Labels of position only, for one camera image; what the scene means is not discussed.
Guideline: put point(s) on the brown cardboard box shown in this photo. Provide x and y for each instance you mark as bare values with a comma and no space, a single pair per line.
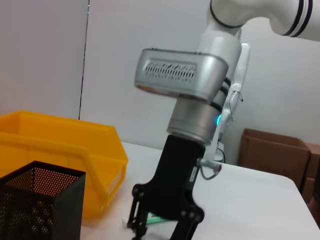
314,170
272,155

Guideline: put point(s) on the black mesh pen holder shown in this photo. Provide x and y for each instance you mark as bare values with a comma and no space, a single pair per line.
37,205

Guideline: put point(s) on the green white toothbrush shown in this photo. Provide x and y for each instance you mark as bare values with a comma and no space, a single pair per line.
157,218

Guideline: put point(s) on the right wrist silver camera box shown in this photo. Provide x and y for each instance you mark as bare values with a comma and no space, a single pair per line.
180,72

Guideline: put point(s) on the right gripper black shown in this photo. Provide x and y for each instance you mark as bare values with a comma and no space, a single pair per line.
175,175

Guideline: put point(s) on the yellow plastic bin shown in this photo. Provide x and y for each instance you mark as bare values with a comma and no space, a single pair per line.
50,135

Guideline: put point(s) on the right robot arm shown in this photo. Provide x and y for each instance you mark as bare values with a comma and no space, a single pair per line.
220,42

